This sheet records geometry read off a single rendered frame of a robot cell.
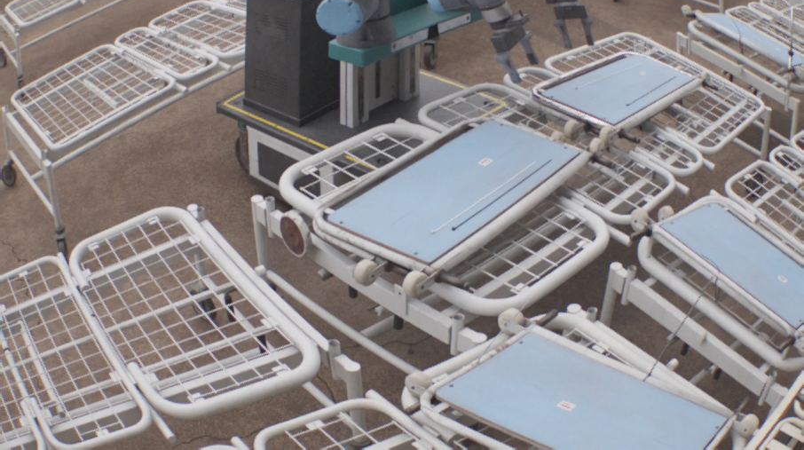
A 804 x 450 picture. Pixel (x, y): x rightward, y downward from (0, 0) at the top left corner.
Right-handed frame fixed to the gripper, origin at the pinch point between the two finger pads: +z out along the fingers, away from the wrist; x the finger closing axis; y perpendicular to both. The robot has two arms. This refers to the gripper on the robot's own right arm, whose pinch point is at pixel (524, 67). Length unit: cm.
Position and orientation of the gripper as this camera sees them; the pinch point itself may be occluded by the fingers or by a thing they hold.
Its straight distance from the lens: 302.6
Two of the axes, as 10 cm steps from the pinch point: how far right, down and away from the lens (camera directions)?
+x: -5.1, 5.4, -6.7
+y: -7.6, 0.8, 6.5
